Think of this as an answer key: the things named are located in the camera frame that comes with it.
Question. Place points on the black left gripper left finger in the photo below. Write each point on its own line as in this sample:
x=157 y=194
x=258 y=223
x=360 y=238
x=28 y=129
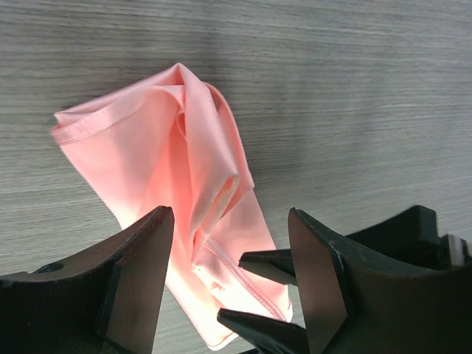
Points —
x=103 y=299

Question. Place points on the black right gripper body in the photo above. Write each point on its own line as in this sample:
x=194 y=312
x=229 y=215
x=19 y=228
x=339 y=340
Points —
x=412 y=237

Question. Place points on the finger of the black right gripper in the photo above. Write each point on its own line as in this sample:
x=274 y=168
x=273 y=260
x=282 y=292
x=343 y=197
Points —
x=275 y=265
x=265 y=334

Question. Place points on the pink satin napkin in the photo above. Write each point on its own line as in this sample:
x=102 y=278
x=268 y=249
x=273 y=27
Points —
x=172 y=140

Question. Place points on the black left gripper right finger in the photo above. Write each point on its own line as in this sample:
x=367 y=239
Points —
x=357 y=300

